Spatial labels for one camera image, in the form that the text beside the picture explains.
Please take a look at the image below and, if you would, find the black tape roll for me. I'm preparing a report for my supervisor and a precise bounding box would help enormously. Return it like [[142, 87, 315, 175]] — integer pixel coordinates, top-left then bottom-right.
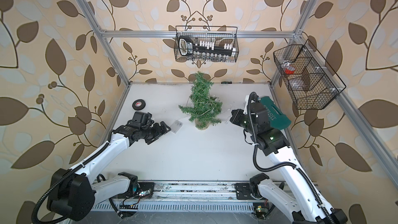
[[132, 99, 146, 111]]

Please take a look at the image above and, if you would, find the black wire basket right wall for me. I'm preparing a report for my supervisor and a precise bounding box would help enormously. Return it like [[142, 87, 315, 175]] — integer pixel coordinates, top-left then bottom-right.
[[273, 39, 346, 110]]

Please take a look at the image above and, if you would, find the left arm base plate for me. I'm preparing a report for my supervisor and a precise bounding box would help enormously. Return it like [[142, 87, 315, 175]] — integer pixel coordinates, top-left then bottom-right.
[[116, 181, 155, 199]]

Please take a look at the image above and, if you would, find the green plastic tool case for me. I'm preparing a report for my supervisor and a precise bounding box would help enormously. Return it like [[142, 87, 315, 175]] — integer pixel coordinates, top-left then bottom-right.
[[260, 96, 291, 130]]

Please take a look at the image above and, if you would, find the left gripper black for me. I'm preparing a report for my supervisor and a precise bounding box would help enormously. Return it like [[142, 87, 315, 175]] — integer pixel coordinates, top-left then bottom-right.
[[139, 121, 172, 143]]

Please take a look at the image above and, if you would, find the black wire basket back wall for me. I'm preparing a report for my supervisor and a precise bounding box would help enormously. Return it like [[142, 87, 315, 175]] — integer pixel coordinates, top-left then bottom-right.
[[174, 25, 239, 63]]

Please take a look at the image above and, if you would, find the black wire basket wall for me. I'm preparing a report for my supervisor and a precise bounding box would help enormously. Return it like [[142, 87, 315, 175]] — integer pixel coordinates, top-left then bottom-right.
[[273, 39, 346, 110], [174, 25, 239, 63]]

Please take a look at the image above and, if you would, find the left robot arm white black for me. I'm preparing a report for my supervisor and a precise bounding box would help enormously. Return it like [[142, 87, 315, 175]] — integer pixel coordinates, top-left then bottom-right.
[[31, 112, 171, 224]]

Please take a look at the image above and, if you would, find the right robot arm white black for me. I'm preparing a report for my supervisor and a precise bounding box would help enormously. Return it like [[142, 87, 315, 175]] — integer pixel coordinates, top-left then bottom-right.
[[230, 92, 348, 224]]

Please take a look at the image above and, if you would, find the small green christmas tree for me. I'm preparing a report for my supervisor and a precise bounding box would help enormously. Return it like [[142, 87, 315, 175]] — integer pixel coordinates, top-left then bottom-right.
[[178, 72, 222, 130]]

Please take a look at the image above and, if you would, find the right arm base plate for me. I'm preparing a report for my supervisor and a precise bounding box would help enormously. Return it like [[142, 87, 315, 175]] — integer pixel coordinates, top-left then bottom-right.
[[234, 183, 256, 200]]

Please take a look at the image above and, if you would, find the red item in basket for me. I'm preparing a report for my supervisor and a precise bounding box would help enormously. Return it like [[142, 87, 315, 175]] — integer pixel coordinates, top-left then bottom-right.
[[281, 62, 295, 75]]

